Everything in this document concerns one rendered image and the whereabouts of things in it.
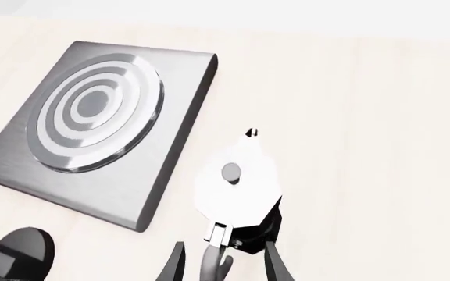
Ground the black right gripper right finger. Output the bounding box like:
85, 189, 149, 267
263, 238, 295, 281

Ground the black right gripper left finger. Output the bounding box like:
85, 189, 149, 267
155, 240, 188, 281

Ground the flat black stove plate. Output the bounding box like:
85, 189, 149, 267
0, 40, 219, 234

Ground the round black stove knob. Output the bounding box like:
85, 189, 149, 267
0, 226, 56, 281

